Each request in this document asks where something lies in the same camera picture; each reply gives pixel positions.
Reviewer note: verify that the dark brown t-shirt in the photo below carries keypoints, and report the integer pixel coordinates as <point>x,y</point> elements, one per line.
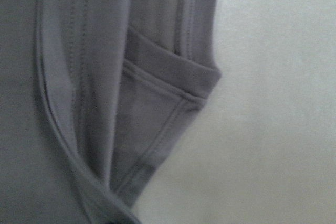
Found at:
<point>94,96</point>

